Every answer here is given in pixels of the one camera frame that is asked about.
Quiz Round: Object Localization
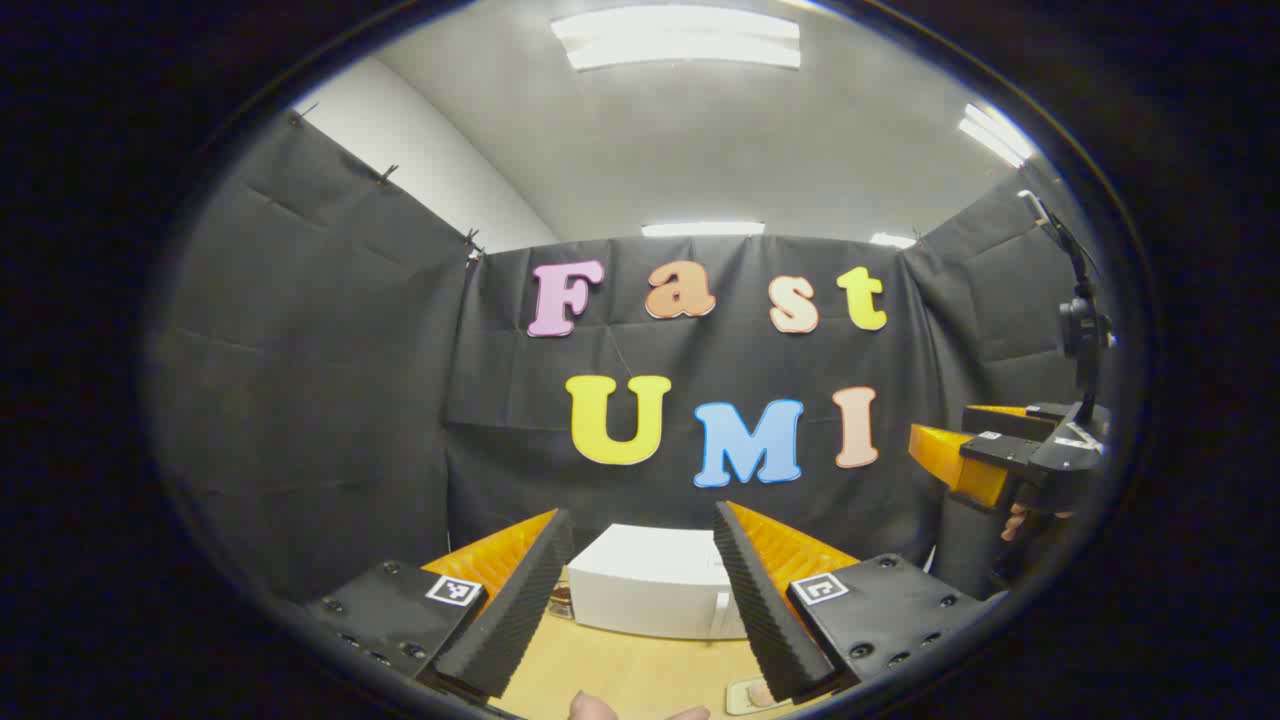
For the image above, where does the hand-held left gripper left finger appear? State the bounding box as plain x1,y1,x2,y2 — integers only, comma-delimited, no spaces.
305,508,576,701

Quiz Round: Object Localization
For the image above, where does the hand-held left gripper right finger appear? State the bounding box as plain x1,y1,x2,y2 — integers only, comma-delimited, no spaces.
712,500,1011,706

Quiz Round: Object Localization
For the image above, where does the white microwave oven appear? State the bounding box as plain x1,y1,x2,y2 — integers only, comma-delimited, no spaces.
566,523,751,641

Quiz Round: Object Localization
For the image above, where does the small white plate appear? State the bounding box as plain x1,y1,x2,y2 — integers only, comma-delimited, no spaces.
725,677,796,717

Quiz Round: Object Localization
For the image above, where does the black backdrop cloth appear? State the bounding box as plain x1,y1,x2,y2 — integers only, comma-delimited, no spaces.
150,110,1111,613

